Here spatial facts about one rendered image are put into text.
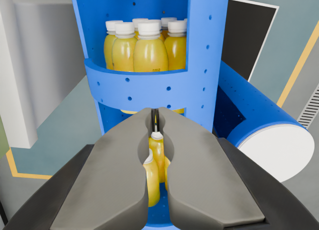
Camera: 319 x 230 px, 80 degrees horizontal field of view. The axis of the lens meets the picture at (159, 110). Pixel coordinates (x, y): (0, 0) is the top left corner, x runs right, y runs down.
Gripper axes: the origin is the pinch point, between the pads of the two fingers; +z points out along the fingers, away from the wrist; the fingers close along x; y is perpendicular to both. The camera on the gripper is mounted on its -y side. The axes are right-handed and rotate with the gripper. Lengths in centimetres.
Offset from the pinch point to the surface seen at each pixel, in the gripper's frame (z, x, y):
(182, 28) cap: 28.3, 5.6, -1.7
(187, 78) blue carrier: 18.5, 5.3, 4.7
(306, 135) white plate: 37, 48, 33
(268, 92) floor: 141, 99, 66
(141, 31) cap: 25.1, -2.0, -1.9
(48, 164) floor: 140, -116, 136
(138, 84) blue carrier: 17.5, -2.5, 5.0
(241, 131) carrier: 41, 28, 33
